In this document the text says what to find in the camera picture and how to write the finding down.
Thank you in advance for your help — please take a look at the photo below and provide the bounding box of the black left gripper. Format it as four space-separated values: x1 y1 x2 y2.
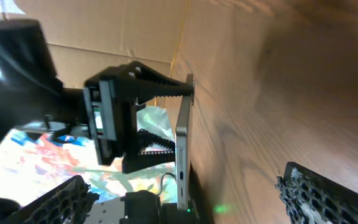
83 61 194 174

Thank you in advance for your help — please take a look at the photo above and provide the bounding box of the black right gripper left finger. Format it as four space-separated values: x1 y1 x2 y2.
1 175 99 224

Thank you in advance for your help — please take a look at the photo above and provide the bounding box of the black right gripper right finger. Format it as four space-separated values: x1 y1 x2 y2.
275 162 358 224

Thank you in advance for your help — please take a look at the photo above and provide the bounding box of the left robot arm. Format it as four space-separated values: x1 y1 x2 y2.
0 19 194 174

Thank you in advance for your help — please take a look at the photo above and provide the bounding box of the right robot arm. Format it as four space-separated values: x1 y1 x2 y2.
2 162 358 223

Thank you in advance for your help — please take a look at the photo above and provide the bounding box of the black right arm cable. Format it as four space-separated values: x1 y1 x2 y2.
157 172 177 197

